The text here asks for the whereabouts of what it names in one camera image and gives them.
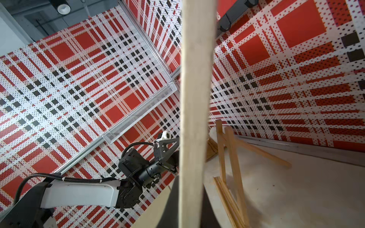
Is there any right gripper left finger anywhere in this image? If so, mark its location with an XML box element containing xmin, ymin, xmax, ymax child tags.
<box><xmin>162</xmin><ymin>176</ymin><xmax>179</xmax><ymax>228</ymax></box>

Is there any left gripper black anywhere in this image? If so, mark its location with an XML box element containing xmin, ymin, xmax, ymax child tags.
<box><xmin>136</xmin><ymin>138</ymin><xmax>180</xmax><ymax>185</ymax></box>

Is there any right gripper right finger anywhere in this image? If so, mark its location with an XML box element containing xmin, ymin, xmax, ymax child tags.
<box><xmin>201</xmin><ymin>188</ymin><xmax>221</xmax><ymax>228</ymax></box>

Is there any plywood board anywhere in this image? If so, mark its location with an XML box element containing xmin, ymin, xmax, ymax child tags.
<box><xmin>132</xmin><ymin>181</ymin><xmax>174</xmax><ymax>228</ymax></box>
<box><xmin>178</xmin><ymin>1</ymin><xmax>217</xmax><ymax>228</ymax></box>

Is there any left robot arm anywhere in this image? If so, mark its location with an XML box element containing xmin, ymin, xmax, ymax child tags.
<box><xmin>1</xmin><ymin>138</ymin><xmax>179</xmax><ymax>228</ymax></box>

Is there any left wooden easel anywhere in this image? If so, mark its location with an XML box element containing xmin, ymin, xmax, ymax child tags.
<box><xmin>204</xmin><ymin>120</ymin><xmax>292</xmax><ymax>228</ymax></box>

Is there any ceiling spot light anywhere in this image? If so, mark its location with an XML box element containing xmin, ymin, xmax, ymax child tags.
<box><xmin>49</xmin><ymin>0</ymin><xmax>71</xmax><ymax>15</ymax></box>

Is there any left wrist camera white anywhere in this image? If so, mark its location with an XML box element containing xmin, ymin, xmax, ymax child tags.
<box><xmin>159</xmin><ymin>131</ymin><xmax>172</xmax><ymax>140</ymax></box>

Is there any black hook rail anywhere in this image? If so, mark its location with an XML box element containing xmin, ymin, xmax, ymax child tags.
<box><xmin>217</xmin><ymin>0</ymin><xmax>259</xmax><ymax>37</ymax></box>

